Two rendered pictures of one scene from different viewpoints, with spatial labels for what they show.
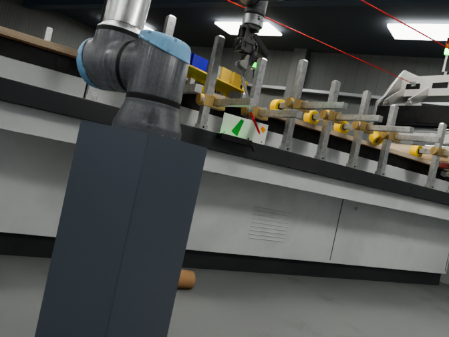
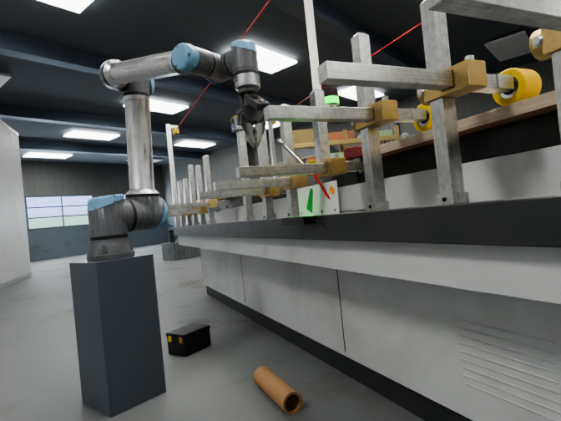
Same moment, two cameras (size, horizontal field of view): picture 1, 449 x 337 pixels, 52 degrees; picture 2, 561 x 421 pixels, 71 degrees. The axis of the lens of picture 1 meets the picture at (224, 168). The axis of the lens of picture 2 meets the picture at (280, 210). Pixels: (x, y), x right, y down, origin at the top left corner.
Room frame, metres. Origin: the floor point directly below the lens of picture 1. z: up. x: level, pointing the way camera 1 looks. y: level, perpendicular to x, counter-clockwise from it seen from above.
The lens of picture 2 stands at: (2.22, -1.36, 0.71)
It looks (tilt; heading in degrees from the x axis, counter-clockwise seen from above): 1 degrees up; 98
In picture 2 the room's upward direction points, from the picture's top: 6 degrees counter-clockwise
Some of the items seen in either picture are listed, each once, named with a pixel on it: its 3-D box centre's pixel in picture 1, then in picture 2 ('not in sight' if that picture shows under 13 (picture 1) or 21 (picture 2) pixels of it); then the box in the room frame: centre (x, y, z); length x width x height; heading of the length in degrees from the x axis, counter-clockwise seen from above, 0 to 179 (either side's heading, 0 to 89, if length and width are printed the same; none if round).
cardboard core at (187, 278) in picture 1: (160, 277); (275, 388); (1.93, 0.17, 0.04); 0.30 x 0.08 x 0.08; 122
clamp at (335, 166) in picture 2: (254, 112); (328, 168); (2.22, -0.09, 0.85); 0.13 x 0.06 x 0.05; 122
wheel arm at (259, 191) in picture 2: (174, 90); (250, 192); (1.88, 0.27, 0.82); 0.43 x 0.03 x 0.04; 32
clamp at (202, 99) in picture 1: (210, 101); (294, 181); (2.09, 0.12, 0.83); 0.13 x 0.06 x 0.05; 122
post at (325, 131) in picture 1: (327, 124); (442, 110); (2.47, -0.49, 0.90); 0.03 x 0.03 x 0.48; 32
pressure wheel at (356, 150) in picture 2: not in sight; (356, 164); (2.31, -0.05, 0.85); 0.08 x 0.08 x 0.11
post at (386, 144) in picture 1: (386, 144); not in sight; (2.74, -0.92, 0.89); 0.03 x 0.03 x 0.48; 32
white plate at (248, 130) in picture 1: (244, 129); (315, 200); (2.17, -0.06, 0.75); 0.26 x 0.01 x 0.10; 122
